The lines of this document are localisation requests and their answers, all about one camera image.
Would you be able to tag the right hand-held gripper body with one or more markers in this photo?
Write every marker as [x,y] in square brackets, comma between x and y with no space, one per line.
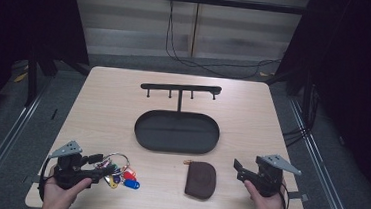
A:
[269,181]

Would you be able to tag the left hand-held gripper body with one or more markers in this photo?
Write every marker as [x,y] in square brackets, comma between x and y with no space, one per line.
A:
[68,172]

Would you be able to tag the brown zip pouch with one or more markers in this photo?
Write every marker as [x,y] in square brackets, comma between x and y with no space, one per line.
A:
[201,180]

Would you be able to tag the black key holder with tray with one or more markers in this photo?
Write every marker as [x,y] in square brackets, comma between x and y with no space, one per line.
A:
[176,132]

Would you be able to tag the person's left hand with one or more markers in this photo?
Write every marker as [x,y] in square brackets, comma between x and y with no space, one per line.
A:
[57,199]

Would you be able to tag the grey tape strip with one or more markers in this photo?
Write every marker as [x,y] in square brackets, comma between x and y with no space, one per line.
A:
[300,196]

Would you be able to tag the black metal stand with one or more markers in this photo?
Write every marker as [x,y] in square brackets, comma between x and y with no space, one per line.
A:
[32,79]

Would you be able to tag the yellow tape piece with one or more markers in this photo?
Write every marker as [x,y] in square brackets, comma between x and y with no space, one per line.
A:
[20,77]

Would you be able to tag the black curtain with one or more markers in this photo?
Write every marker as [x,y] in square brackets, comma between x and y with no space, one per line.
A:
[356,81]
[19,18]

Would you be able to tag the aluminium floor rail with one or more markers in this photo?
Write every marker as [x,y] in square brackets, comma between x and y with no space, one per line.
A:
[319,165]
[7,137]

